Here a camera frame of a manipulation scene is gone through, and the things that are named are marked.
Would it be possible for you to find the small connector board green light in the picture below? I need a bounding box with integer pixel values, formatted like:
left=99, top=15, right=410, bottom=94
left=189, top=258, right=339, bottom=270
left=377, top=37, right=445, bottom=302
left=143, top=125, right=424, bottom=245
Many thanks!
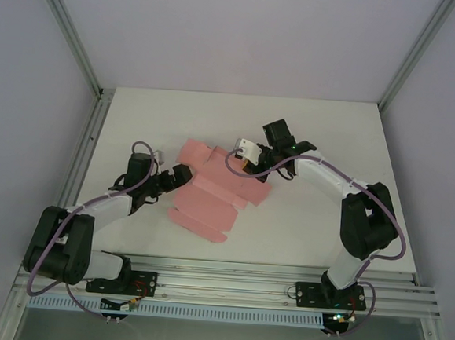
left=325, top=309, right=359, bottom=327

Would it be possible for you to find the aluminium frame post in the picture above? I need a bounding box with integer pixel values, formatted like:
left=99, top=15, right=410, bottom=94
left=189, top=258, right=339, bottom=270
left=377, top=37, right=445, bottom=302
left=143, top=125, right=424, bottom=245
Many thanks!
left=20, top=0, right=112, bottom=101
left=376, top=0, right=455, bottom=118

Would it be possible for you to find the white slotted cable duct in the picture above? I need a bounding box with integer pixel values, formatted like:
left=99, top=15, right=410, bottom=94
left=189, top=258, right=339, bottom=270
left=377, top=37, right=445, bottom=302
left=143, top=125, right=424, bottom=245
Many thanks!
left=27, top=290, right=327, bottom=331

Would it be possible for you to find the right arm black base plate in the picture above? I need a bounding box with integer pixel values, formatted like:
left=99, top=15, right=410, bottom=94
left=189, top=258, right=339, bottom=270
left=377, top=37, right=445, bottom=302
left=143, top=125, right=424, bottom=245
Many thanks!
left=293, top=280, right=369, bottom=313

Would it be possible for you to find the pink cloth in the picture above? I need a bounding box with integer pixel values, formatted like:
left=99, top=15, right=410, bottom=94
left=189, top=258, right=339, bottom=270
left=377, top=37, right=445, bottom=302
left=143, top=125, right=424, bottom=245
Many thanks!
left=165, top=136, right=277, bottom=249

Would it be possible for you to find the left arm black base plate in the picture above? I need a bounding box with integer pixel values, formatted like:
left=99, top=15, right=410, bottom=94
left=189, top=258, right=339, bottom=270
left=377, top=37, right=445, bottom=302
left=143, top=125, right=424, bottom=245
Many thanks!
left=86, top=265, right=160, bottom=299

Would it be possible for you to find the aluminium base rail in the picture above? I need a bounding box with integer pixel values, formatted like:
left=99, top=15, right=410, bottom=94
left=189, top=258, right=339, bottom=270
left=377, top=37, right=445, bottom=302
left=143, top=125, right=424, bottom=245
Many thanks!
left=12, top=242, right=446, bottom=324

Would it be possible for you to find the small wire connector board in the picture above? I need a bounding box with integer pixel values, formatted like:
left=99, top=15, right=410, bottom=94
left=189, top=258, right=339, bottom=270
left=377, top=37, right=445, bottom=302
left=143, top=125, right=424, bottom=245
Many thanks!
left=100, top=294, right=140, bottom=313

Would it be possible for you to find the aluminium side rail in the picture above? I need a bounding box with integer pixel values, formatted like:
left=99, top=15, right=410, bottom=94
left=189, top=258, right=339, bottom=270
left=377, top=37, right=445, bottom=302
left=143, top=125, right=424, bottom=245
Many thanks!
left=0, top=82, right=115, bottom=340

